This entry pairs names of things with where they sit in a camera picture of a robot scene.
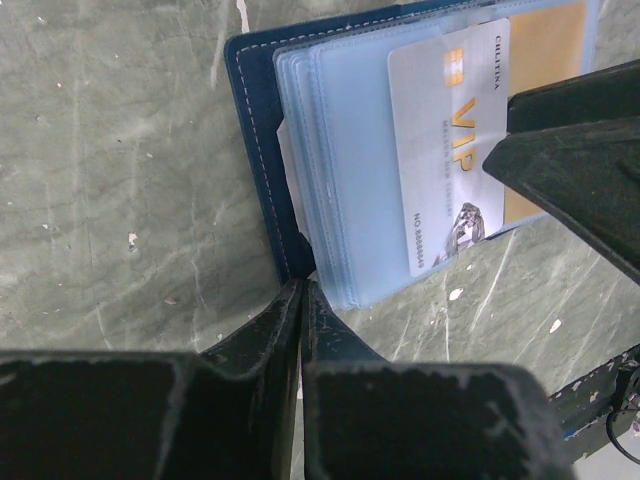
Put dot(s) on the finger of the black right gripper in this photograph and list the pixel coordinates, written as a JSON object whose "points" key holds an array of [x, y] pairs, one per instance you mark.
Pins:
{"points": [[586, 176], [605, 100]]}

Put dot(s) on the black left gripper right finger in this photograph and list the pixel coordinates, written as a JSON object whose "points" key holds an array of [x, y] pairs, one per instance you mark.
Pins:
{"points": [[369, 418]]}

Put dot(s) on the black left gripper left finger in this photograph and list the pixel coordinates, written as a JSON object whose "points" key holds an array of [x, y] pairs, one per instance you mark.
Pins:
{"points": [[225, 413]]}

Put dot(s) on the gold credit card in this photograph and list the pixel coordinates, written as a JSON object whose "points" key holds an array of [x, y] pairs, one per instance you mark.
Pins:
{"points": [[546, 46]]}

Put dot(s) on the silver VIP credit card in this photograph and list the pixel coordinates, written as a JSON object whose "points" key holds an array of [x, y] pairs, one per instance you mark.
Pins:
{"points": [[449, 95]]}

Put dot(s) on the blue leather card holder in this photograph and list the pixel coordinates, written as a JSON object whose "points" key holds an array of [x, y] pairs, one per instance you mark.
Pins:
{"points": [[314, 104]]}

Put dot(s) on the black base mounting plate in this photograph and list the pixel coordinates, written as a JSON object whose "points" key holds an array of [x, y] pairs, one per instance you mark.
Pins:
{"points": [[595, 409]]}

